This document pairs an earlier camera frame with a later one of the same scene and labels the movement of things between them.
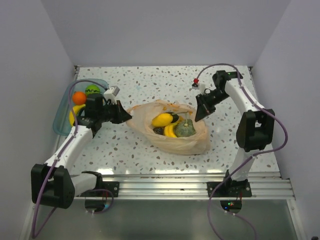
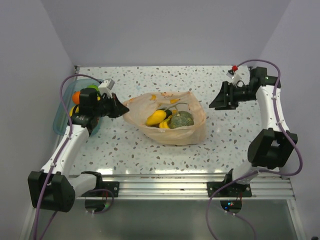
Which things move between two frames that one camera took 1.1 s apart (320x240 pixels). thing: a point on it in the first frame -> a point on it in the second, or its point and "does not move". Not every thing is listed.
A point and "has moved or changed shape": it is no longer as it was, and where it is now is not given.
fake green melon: [185, 128] -> [184, 119]
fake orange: [79, 98] does not move
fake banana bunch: [169, 130] -> [164, 124]
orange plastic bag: [140, 117] has moved or changed shape
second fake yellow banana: [74, 113] does not move
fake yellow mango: [162, 119] has moved or changed shape
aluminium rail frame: [267, 185] does not move
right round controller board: [234, 206] does not move
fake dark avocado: [175, 117] -> [168, 113]
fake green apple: [92, 89] does not move
